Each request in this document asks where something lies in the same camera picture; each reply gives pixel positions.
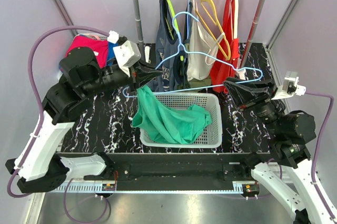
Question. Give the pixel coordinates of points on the white hanger under red top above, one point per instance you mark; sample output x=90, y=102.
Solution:
x=234, y=15

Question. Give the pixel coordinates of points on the light blue wire hanger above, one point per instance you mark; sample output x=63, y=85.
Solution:
x=184, y=50

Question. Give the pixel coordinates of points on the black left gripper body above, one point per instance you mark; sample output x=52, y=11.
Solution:
x=111, y=79

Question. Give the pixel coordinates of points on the small white basket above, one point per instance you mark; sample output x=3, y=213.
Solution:
x=100, y=36

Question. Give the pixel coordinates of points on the folded clothes stack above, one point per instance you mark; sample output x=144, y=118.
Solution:
x=85, y=59

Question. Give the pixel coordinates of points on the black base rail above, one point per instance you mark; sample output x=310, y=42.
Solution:
x=170, y=174

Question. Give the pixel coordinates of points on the navy blue tank top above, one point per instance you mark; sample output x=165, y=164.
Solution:
x=166, y=81

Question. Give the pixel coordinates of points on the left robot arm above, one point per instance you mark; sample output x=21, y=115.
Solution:
x=39, y=167

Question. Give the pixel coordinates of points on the white tank top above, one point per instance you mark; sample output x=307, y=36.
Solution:
x=200, y=39

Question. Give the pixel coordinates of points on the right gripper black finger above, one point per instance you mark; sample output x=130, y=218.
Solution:
x=264, y=89
x=240, y=93

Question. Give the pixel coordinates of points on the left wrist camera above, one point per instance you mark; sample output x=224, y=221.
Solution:
x=126, y=51

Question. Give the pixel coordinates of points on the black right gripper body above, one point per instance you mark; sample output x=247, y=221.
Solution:
x=267, y=110

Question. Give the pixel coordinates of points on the red tank top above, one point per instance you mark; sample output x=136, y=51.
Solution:
x=229, y=54

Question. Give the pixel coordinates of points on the lime green hanger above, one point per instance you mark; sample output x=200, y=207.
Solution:
x=169, y=39

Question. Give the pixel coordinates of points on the white plastic mesh basket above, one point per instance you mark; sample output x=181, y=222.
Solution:
x=211, y=137

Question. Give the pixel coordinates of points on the olive green tank top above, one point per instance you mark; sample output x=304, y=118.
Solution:
x=194, y=83

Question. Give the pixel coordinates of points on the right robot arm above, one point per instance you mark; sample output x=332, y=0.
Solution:
x=289, y=133

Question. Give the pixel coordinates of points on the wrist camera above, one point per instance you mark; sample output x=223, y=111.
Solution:
x=290, y=87
x=126, y=51

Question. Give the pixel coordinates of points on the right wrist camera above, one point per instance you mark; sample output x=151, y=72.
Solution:
x=290, y=87

